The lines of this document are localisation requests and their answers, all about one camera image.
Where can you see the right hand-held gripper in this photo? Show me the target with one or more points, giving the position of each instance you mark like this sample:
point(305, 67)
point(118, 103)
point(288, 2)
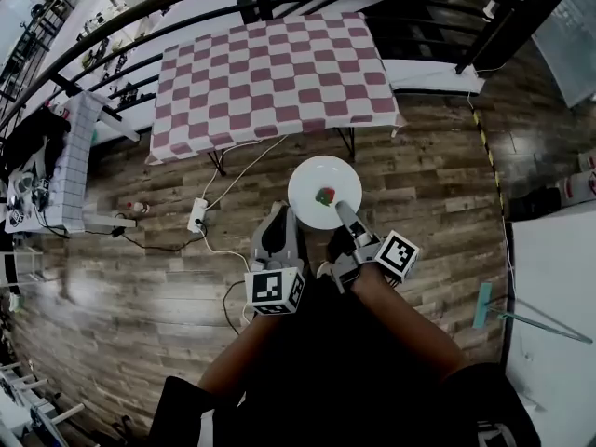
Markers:
point(377, 254)

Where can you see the red and green food piece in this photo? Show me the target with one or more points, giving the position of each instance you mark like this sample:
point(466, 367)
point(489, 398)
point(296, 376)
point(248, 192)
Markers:
point(325, 196)

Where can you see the teal floor squeegee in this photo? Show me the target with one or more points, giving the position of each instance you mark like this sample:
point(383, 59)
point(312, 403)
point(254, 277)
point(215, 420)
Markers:
point(482, 305)

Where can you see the white raised platform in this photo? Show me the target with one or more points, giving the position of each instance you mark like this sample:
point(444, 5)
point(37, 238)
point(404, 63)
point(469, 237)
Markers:
point(554, 296)

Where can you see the small bottle with red cap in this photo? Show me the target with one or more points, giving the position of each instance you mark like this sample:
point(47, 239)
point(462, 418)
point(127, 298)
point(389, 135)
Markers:
point(139, 207)

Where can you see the checkered cloth table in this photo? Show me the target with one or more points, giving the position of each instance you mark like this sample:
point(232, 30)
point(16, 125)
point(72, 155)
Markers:
point(274, 72)

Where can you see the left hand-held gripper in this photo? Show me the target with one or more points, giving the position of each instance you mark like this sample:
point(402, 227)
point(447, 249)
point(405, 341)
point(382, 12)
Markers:
point(272, 291)

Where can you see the person's right forearm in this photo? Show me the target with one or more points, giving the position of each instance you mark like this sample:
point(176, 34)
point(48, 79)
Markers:
point(405, 324)

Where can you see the black jacket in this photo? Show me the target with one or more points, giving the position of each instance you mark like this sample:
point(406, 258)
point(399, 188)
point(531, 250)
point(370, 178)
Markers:
point(32, 144)

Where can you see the side table with grid cloth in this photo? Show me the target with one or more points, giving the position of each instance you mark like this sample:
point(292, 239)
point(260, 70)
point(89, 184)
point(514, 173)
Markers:
point(74, 166)

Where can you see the white plate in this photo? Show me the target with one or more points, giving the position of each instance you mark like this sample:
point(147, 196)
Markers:
point(321, 172)

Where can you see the yellow black hazard tape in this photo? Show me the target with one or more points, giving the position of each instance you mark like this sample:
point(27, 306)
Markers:
point(489, 156)

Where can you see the person's black shirt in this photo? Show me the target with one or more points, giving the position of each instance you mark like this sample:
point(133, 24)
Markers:
point(335, 380)

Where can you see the white power strip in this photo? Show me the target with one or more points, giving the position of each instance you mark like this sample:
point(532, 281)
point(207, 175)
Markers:
point(197, 216)

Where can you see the black bag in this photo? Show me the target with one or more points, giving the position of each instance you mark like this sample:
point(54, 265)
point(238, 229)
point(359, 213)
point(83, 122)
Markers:
point(535, 203)

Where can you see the person's left forearm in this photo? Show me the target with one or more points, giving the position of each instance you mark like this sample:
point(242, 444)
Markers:
point(235, 356)

